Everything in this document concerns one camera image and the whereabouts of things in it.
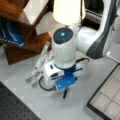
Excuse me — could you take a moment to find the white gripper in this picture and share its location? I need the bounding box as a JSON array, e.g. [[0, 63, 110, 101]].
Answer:
[[43, 58, 88, 86]]

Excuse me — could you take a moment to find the black pen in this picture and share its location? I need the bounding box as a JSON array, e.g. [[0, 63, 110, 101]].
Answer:
[[62, 87, 69, 101]]

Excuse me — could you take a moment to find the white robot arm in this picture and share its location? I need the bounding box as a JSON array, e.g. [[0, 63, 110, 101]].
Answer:
[[44, 0, 117, 89]]

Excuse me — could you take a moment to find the lower metal ruler strip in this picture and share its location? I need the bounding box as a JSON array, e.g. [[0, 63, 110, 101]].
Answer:
[[31, 41, 50, 78]]

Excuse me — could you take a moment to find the white lamp shade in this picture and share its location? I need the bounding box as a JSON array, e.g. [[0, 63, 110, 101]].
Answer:
[[53, 0, 86, 25]]

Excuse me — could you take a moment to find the black lidded box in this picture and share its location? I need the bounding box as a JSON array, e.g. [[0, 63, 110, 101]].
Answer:
[[86, 64, 120, 120]]

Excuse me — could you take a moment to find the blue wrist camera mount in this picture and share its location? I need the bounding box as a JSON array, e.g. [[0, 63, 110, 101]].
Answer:
[[55, 65, 76, 90]]

